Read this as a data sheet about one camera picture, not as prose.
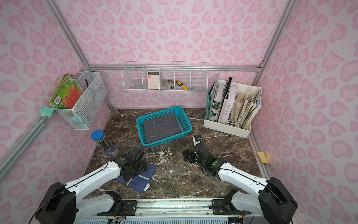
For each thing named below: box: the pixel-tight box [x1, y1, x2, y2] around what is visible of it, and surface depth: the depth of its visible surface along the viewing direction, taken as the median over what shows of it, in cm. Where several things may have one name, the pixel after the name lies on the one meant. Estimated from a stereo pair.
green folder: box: [206, 72, 220, 121], surface depth 92 cm
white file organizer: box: [203, 78, 263, 139], surface depth 99 cm
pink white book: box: [217, 84, 238, 125], surface depth 95 cm
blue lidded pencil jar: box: [90, 129, 117, 156], surface depth 84 cm
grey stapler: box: [162, 78, 175, 91], surface depth 102 cm
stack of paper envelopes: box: [230, 88, 263, 130], surface depth 97 cm
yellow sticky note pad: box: [256, 152, 269, 164], surface depth 97 cm
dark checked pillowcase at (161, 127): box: [143, 113, 184, 144], surface depth 100 cm
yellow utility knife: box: [174, 79, 190, 91], surface depth 100 cm
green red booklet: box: [48, 73, 85, 109], surface depth 73 cm
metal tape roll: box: [132, 82, 143, 90], surface depth 99 cm
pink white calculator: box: [147, 70, 160, 90], surface depth 97 cm
